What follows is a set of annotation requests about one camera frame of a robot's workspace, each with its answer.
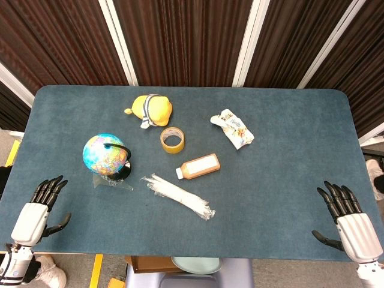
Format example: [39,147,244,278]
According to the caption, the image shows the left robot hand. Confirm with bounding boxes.
[11,175,72,247]

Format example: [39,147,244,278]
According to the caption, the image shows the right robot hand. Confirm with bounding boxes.
[311,181,383,265]

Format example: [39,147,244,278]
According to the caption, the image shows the small desktop globe black stand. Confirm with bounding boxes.
[82,133,133,182]

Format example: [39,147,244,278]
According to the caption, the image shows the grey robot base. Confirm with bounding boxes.
[124,257,255,288]

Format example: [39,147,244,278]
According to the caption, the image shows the white sneaker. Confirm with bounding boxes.
[34,254,67,288]
[365,158,384,201]

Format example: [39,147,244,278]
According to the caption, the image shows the brown cardboard box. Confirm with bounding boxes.
[124,255,182,274]

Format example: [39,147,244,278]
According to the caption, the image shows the bundle of wrapped white straws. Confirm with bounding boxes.
[140,173,216,221]

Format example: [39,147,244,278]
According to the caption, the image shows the yellow packing tape roll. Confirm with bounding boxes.
[160,127,185,154]

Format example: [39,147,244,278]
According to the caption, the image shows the crumpled white snack wrapper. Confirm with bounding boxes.
[209,108,255,150]

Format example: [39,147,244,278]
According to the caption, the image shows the yellow plush toy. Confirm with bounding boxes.
[124,94,173,130]

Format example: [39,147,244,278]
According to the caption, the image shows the light green plate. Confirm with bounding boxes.
[170,256,222,275]

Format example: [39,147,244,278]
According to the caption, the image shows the blue felt table mat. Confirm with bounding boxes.
[0,85,384,262]

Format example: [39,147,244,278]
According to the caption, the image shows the orange juice bottle white cap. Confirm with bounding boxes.
[175,153,221,180]

